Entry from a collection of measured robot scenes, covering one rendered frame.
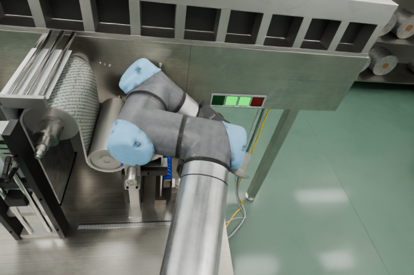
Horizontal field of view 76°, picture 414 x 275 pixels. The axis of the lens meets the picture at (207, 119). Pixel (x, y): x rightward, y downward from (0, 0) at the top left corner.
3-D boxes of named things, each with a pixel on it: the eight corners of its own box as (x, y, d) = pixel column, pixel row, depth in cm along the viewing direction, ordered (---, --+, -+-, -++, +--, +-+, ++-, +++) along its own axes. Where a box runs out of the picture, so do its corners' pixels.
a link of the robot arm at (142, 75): (109, 95, 48) (124, 67, 54) (154, 129, 54) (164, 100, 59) (135, 76, 44) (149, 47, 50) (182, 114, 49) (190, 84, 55)
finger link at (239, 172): (265, 168, 61) (238, 142, 59) (247, 186, 62) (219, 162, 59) (260, 163, 64) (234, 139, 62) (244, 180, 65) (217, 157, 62)
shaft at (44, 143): (32, 161, 68) (28, 153, 65) (40, 143, 72) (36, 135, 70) (45, 161, 68) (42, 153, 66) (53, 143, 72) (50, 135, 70)
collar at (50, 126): (35, 147, 73) (28, 131, 68) (42, 131, 77) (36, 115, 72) (60, 147, 74) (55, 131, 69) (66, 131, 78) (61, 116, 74)
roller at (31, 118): (32, 140, 79) (15, 104, 69) (56, 87, 96) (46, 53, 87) (82, 140, 81) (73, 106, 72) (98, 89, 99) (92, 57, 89)
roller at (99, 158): (90, 172, 91) (84, 149, 83) (103, 119, 109) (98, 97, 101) (127, 171, 93) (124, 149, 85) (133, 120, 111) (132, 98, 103)
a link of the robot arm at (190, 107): (164, 126, 52) (157, 111, 59) (180, 139, 54) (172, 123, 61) (190, 97, 51) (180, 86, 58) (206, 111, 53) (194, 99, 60)
